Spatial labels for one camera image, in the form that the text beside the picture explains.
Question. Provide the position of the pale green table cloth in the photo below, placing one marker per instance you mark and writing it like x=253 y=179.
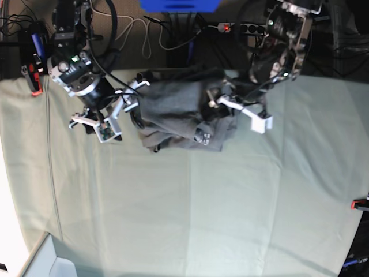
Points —
x=273 y=204

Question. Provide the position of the black power strip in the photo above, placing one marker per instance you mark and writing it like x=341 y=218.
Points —
x=245 y=28

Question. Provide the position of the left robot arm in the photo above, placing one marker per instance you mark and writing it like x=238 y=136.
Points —
x=278 y=57

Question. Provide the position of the grey t-shirt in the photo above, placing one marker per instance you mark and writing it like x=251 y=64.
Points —
x=173 y=111

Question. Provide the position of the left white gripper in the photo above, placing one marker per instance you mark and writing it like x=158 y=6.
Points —
x=261 y=120

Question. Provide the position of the blue box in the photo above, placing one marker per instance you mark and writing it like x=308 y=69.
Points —
x=179 y=5

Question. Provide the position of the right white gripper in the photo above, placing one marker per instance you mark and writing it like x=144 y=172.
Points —
x=107 y=127

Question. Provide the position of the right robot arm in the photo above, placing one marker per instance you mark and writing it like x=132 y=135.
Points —
x=75 y=67

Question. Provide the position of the right edge clamp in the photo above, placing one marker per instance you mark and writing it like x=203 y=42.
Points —
x=360 y=204

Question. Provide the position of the white bin corner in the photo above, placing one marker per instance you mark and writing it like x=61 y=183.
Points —
x=44 y=262

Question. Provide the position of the left edge clamp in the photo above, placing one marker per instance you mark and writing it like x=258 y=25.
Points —
x=31 y=63

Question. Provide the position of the centre edge clamp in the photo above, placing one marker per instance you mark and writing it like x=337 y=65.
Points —
x=190 y=56

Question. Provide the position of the edge clamp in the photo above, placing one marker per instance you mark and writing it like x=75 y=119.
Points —
x=190 y=56
x=360 y=204
x=31 y=63

